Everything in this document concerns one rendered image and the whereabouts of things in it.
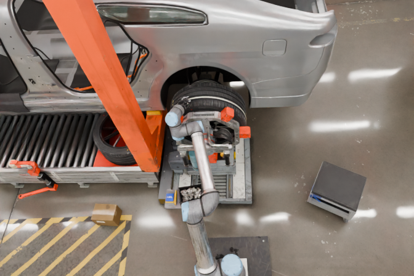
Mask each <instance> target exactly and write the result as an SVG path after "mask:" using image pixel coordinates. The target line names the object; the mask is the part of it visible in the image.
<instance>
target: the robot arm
mask: <svg viewBox="0 0 414 276"><path fill-rule="evenodd" d="M190 101H191V100H188V97H180V98H179V99H178V101H177V105H172V106H171V107H170V109H171V110H170V112H169V113H168V114H167V115H166V117H165V122H166V124H167V125H169V128H170V131H171V135H172V138H173V139H174V140H182V139H184V137H185V136H189V135H191V138H192V142H193V148H194V151H195V157H196V160H197V166H198V171H199V175H200V180H201V186H202V189H203V193H202V195H201V197H202V198H201V199H197V200H192V201H187V202H185V203H183V204H182V205H181V206H182V218H183V221H186V223H187V226H188V229H189V233H190V237H191V239H192V243H193V247H194V250H195V254H196V257H197V264H196V265H195V275H196V276H246V270H245V267H244V266H243V264H242V261H241V260H240V258H239V257H238V256H236V255H234V254H228V255H226V256H225V257H224V258H222V259H217V260H216V259H215V258H214V257H213V255H212V252H211V248H210V245H209V241H208V236H207V233H206V229H205V224H204V221H203V217H205V216H209V215H210V214H211V213H212V212H213V211H214V210H215V209H216V207H217V205H218V203H219V191H218V190H216V188H215V184H214V179H213V175H212V171H211V167H210V163H209V158H208V153H207V150H206V145H205V140H204V137H203V132H204V128H203V125H202V122H201V121H200V120H199V121H193V122H190V123H184V124H182V123H181V116H182V115H183V114H184V110H186V109H188V108H190V106H191V105H190V104H189V102H190Z"/></svg>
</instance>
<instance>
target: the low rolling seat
mask: <svg viewBox="0 0 414 276"><path fill-rule="evenodd" d="M366 181H367V178H366V177H365V176H362V175H360V174H357V173H354V172H352V171H349V170H346V169H344V168H341V167H339V166H336V165H334V164H331V163H329V162H326V161H323V162H322V165H321V167H320V170H319V173H318V174H317V177H315V182H314V185H313V187H312V190H311V192H310V195H309V196H308V200H307V202H309V203H311V204H313V205H316V206H318V207H320V208H323V209H325V210H327V211H329V212H331V213H334V214H336V215H339V216H341V217H343V221H344V222H345V223H348V220H351V219H352V218H353V217H354V215H355V214H356V212H357V210H358V207H359V203H360V200H361V197H362V194H363V190H364V187H365V184H366Z"/></svg>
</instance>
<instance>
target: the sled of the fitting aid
mask: <svg viewBox="0 0 414 276"><path fill-rule="evenodd" d="M188 158H189V166H188V168H187V174H188V175H199V171H196V170H194V169H193V168H192V163H191V161H190V157H189V152H188ZM211 171H212V174H236V145H235V146H234V147H233V168H211Z"/></svg>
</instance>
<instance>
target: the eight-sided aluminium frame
mask: <svg viewBox="0 0 414 276"><path fill-rule="evenodd" d="M199 120H200V121H218V122H220V123H222V124H224V125H226V126H228V127H230V128H232V129H233V130H234V134H235V137H233V144H230V145H231V146H232V147H234V146H235V145H238V144H239V143H240V134H239V131H240V125H239V122H237V121H235V120H233V119H231V120H230V121H229V122H226V121H222V120H221V112H215V111H214V112H189V113H188V114H186V115H185V116H184V117H183V123H182V124H184V123H190V122H191V121H199ZM176 143H177V144H178V145H180V144H184V145H188V144H193V142H191V141H189V140H187V139H182V140H177V141H176ZM222 152H223V150H215V151H214V153H222Z"/></svg>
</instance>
